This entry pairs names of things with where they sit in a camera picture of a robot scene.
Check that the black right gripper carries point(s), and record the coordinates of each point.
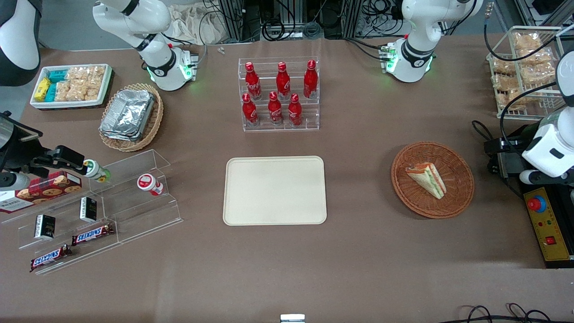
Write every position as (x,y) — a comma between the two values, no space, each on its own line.
(20,151)

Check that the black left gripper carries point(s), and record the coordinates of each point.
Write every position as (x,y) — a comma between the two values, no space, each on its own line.
(510,158)

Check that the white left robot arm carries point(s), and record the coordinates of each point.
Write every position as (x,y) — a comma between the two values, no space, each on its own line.
(417,49)

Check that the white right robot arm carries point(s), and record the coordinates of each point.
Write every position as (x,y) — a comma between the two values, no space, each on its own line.
(159,63)

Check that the brown round wicker basket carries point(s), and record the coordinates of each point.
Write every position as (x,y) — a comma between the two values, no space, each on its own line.
(457,179)

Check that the silver foil tray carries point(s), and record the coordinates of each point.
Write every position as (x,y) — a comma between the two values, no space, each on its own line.
(128,112)
(119,136)

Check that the triangular wrapped sandwich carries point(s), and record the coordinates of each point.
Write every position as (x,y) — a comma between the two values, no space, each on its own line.
(426,179)

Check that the light oval wicker basket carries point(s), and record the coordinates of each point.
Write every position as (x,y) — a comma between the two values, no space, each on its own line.
(154,119)

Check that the beige plastic serving tray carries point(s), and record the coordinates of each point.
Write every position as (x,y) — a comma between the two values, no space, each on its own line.
(274,190)

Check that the green sunflower yogurt bottle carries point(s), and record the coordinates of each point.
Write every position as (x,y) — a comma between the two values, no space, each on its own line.
(98,172)

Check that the red tartan cookie box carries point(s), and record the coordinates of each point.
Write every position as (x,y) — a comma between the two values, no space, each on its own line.
(45,190)

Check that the small black chocolate box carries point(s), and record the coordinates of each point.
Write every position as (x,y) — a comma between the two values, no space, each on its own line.
(45,226)
(88,209)

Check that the clear bag of pastry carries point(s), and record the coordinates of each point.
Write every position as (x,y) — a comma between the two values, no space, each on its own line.
(537,57)
(537,75)
(513,101)
(527,41)
(504,83)
(503,67)

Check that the white rectangular snack bin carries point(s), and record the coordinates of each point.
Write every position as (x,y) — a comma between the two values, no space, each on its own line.
(38,104)

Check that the clear bag of crackers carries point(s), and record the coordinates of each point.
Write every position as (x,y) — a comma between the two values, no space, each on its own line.
(85,91)
(85,74)
(63,91)

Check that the teal snack packet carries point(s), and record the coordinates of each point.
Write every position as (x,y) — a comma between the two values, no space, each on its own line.
(57,75)
(51,92)

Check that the Snickers chocolate bar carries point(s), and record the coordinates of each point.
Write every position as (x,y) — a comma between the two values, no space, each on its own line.
(50,258)
(93,234)

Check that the yellow snack packet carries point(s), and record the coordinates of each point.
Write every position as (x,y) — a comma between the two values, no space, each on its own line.
(42,89)

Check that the red strawberry yogurt bottle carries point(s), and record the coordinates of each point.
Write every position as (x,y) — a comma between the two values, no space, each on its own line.
(150,184)

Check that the clear acrylic stepped shelf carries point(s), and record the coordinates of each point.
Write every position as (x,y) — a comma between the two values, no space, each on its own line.
(134,215)

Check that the yellow emergency stop box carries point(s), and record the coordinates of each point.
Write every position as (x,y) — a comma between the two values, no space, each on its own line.
(549,224)

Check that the black equipment base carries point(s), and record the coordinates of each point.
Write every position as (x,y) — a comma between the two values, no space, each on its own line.
(560,264)

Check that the beige crumpled cloth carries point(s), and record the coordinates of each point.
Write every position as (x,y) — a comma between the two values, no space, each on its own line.
(193,24)

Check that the red cola bottle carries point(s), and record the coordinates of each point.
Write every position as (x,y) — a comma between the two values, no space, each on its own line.
(275,110)
(282,81)
(310,80)
(249,111)
(252,83)
(294,111)

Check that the clear acrylic bottle rack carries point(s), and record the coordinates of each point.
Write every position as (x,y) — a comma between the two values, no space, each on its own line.
(309,116)

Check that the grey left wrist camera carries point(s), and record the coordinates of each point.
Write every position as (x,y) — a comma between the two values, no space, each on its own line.
(529,177)

